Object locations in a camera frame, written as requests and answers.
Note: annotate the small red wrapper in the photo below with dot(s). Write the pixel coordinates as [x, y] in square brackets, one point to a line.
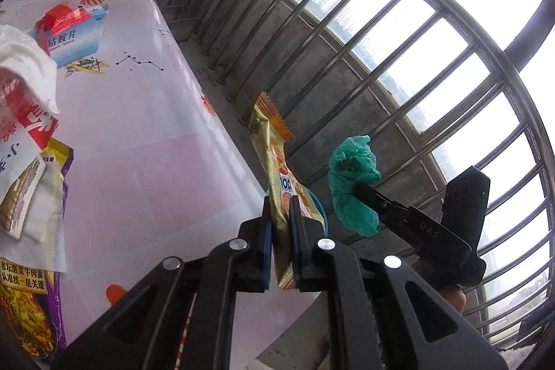
[60, 19]

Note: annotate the small gold white sachet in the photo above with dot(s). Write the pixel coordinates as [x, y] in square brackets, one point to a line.
[21, 201]

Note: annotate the white plastic packet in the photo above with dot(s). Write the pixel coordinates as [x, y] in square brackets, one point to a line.
[47, 231]

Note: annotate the pink printed tablecloth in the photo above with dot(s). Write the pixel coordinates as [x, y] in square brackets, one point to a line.
[151, 144]

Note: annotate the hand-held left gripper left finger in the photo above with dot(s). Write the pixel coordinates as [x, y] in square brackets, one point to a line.
[267, 233]

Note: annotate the person's right hand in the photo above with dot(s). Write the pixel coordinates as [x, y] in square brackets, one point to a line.
[453, 298]

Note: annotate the green plastic bag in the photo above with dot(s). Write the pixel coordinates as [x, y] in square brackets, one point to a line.
[351, 179]

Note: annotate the blue white medicine box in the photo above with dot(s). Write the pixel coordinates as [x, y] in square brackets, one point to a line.
[73, 45]

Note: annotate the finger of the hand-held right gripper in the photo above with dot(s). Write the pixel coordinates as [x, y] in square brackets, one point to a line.
[383, 207]

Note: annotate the white tissue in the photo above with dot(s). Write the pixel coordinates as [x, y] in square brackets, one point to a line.
[26, 58]

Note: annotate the purple yellow noodle packet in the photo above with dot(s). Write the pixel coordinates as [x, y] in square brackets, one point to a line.
[26, 309]

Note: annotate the red white paper packet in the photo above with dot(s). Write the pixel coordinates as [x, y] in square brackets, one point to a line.
[26, 110]

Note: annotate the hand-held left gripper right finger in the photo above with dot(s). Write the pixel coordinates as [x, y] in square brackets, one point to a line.
[295, 242]

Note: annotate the gold orange snack wrapper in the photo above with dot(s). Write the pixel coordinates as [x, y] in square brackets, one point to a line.
[277, 162]

